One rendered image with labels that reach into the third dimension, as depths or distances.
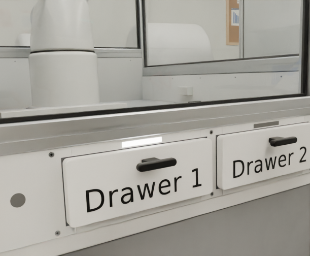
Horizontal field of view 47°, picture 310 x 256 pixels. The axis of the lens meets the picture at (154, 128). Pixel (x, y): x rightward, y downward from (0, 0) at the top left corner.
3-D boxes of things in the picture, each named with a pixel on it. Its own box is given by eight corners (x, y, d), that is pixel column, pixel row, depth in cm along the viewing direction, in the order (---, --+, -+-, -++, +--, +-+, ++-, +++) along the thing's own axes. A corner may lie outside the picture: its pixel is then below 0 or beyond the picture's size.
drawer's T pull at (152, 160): (177, 165, 61) (177, 157, 61) (139, 172, 57) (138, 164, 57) (166, 161, 64) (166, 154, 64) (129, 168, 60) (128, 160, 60)
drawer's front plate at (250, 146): (313, 167, 87) (314, 122, 85) (222, 190, 72) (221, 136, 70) (306, 166, 88) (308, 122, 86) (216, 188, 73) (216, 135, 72)
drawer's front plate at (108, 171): (212, 193, 71) (212, 138, 69) (70, 229, 56) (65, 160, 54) (207, 190, 72) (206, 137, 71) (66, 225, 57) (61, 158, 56)
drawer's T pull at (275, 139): (298, 142, 77) (298, 136, 77) (274, 147, 73) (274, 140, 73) (283, 140, 80) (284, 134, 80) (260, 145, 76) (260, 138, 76)
